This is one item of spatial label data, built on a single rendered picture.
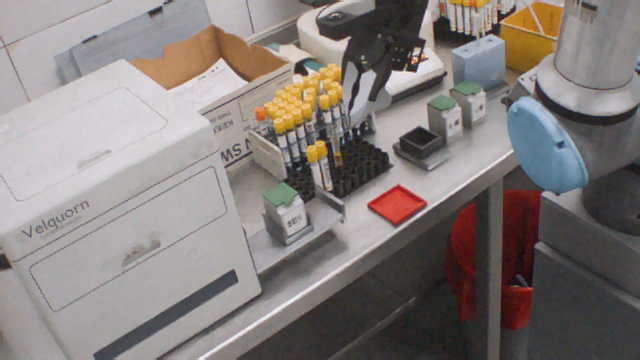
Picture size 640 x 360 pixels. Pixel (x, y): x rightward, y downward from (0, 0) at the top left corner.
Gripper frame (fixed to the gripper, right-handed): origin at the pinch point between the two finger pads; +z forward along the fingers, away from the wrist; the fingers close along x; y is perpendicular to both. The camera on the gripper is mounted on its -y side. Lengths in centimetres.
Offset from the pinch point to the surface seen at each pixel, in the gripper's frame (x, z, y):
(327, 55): 31.1, -2.6, 19.9
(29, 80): 60, 15, -28
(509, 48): 10, -14, 48
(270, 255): -2.4, 20.5, -9.9
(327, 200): 0.3, 13.4, 0.6
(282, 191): 0.5, 11.8, -8.3
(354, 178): 4.5, 11.7, 9.2
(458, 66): 9.8, -8.4, 33.0
